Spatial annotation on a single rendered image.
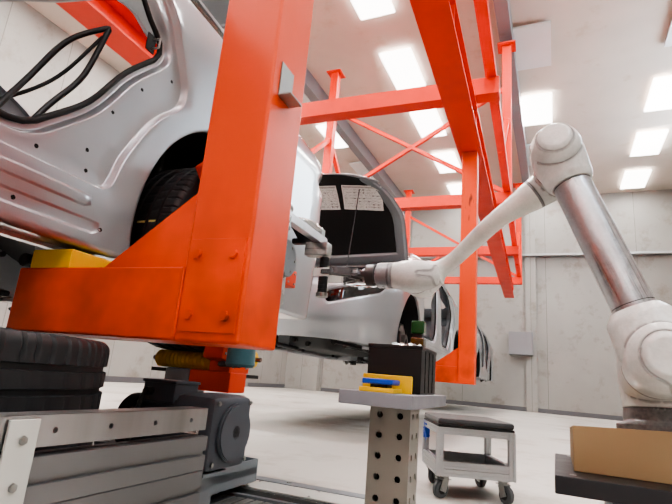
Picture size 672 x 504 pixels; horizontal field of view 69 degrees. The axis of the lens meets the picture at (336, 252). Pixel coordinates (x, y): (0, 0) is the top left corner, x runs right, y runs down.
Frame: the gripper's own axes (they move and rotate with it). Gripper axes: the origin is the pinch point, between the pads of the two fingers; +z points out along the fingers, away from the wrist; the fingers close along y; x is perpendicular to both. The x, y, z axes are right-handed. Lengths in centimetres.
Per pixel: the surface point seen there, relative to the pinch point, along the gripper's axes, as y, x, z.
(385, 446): -40, -50, -37
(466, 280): 344, 71, -8
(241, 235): -76, -8, -14
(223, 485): -13, -72, 23
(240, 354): -32.8, -31.2, 10.1
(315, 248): -2.5, 9.6, 3.1
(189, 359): -20, -34, 38
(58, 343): -100, -34, 3
